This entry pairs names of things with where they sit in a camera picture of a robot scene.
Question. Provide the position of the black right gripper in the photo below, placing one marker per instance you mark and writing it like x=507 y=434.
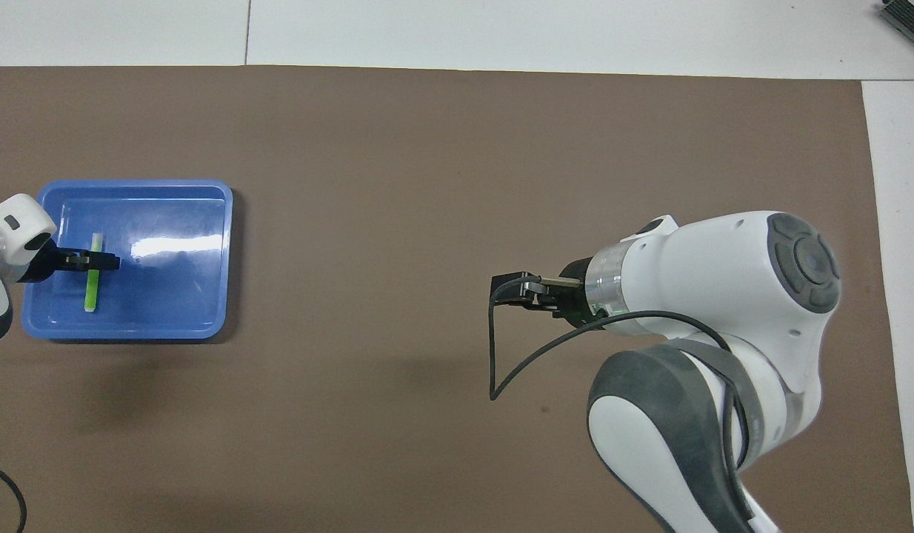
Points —
x=574 y=303

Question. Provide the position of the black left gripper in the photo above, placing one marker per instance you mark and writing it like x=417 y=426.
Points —
x=49 y=263

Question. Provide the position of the green marker pen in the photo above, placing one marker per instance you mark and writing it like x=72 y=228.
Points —
x=92 y=292

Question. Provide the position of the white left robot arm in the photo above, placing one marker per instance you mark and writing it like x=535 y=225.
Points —
x=5 y=237

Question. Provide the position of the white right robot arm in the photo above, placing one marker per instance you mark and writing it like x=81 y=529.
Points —
x=724 y=296

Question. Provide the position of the blue plastic tray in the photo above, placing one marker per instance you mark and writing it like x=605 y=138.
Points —
x=175 y=296

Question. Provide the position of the brown table mat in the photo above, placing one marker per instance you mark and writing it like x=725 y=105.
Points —
x=353 y=185

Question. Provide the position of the grey striped device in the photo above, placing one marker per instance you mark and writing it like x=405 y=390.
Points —
x=909 y=15

